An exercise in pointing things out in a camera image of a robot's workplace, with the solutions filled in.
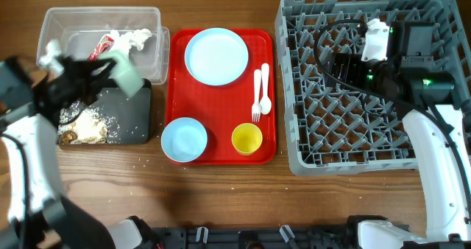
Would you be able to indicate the red snack wrapper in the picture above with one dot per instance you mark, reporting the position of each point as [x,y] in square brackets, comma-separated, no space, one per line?
[104,43]

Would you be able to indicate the white plastic fork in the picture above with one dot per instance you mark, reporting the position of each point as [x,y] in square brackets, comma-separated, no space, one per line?
[256,106]

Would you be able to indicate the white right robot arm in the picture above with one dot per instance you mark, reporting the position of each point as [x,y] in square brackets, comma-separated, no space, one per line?
[397,64]

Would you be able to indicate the grey dishwasher rack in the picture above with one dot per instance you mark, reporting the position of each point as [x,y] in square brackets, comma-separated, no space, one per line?
[333,131]

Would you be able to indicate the light blue bowl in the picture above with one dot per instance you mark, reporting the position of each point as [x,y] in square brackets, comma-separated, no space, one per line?
[184,139]

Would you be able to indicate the clear plastic waste bin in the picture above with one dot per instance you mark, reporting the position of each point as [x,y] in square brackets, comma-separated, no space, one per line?
[79,29]

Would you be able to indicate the black food waste tray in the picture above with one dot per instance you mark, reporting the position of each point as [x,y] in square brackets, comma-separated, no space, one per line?
[133,113]

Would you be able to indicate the white tissue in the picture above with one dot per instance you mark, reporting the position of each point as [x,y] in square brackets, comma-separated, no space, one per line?
[126,41]

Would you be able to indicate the yellow plastic cup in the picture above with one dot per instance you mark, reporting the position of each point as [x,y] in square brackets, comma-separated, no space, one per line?
[246,138]

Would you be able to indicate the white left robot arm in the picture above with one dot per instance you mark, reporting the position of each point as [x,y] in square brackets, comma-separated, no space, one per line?
[30,116]

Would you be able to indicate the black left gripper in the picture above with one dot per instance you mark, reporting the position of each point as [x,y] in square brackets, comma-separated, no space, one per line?
[77,71]

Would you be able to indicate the light blue plate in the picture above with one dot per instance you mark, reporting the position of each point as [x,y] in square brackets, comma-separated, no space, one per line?
[216,56]

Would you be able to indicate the red plastic tray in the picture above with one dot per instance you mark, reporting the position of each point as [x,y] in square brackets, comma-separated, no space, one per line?
[220,109]

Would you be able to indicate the food scraps and rice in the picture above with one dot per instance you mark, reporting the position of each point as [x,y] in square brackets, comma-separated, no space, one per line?
[80,124]

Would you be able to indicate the white plastic spoon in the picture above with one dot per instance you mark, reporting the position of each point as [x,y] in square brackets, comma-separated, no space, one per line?
[266,103]

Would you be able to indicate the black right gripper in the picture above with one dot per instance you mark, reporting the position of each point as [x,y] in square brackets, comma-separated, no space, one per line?
[351,63]

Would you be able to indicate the green bowl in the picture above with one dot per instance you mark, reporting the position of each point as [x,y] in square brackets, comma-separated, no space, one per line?
[126,76]

